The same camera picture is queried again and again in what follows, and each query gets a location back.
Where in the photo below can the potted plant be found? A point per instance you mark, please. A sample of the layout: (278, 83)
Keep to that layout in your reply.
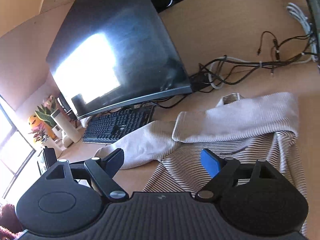
(46, 116)

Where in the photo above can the window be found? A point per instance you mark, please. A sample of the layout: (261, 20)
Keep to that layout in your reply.
(15, 150)

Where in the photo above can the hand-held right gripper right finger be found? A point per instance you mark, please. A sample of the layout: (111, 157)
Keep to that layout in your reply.
(210, 163)

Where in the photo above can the black keyboard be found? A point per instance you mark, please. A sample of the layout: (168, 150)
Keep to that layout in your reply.
(117, 125)

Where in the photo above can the small white ornament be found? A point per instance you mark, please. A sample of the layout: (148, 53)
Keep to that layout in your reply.
(67, 141)

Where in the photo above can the curved monitor dark screen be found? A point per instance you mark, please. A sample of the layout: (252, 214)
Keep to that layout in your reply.
(120, 30)

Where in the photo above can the yellow plush toy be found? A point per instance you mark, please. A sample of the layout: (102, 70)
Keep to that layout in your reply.
(33, 123)

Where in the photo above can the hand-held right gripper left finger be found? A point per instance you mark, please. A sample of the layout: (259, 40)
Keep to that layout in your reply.
(113, 160)

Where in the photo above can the curved monitor lit screen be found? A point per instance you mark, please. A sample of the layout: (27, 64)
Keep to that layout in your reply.
(315, 10)

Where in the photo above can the dark red fleece clothing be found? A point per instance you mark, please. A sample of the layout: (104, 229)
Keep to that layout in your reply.
(8, 220)

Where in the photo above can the white tumbler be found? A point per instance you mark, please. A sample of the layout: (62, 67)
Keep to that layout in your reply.
(66, 126)

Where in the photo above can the striped long-sleeve shirt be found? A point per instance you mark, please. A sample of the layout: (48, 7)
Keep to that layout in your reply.
(237, 120)

